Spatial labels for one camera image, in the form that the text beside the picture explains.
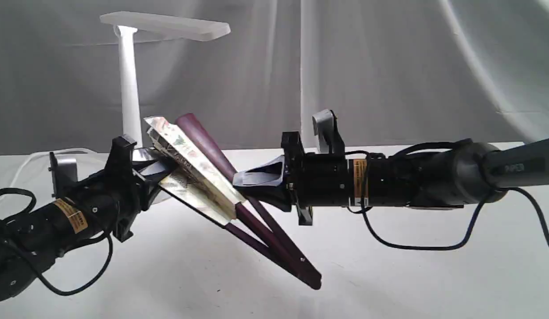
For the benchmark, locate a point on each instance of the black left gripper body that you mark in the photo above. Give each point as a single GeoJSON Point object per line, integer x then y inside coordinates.
{"type": "Point", "coordinates": [113, 194]}

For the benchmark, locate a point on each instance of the grey backdrop curtain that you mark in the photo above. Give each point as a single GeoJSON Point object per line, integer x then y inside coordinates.
{"type": "Point", "coordinates": [394, 71]}

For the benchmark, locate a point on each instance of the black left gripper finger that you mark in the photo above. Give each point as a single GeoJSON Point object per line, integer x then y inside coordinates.
{"type": "Point", "coordinates": [148, 191]}
{"type": "Point", "coordinates": [154, 170]}

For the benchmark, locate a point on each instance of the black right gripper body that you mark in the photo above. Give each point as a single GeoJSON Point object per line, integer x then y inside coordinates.
{"type": "Point", "coordinates": [316, 179]}

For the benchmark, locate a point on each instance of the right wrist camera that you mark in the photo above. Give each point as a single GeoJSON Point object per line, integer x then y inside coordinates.
{"type": "Point", "coordinates": [326, 133]}

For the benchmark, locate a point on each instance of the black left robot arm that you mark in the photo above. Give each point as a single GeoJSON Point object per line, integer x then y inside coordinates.
{"type": "Point", "coordinates": [32, 240]}

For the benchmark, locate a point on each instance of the white desk lamp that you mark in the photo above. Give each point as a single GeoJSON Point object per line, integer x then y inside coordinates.
{"type": "Point", "coordinates": [125, 26]}

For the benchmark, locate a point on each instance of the painted paper folding fan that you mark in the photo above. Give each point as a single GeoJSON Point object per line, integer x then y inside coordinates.
{"type": "Point", "coordinates": [201, 178]}

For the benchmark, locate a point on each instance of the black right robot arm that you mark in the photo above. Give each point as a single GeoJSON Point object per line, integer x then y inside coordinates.
{"type": "Point", "coordinates": [441, 176]}

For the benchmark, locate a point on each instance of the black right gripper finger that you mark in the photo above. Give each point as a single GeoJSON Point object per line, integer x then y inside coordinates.
{"type": "Point", "coordinates": [269, 174]}
{"type": "Point", "coordinates": [278, 196]}

